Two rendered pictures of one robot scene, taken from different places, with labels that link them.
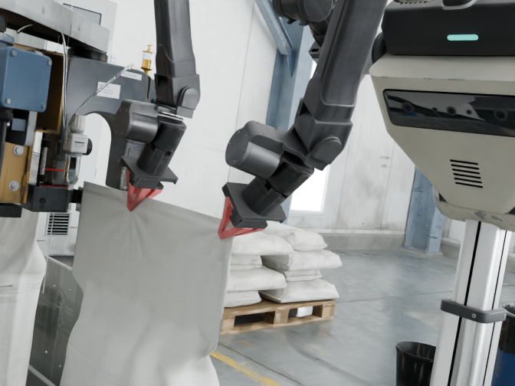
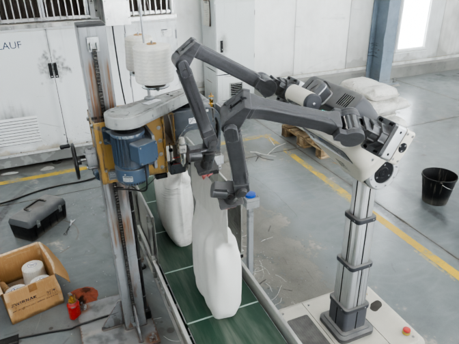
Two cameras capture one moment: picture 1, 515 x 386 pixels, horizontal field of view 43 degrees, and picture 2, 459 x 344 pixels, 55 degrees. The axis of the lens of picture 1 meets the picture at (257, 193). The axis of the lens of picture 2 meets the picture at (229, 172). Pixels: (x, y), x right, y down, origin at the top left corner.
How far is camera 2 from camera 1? 1.08 m
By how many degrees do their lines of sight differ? 31
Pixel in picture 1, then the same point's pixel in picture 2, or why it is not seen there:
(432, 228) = not seen: outside the picture
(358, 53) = (240, 168)
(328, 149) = (241, 193)
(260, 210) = (229, 204)
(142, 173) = (201, 170)
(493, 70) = not seen: hidden behind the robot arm
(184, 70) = (208, 134)
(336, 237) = (436, 63)
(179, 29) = (203, 120)
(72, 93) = (177, 127)
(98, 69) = (187, 113)
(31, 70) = (149, 149)
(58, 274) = not seen: hidden behind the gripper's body
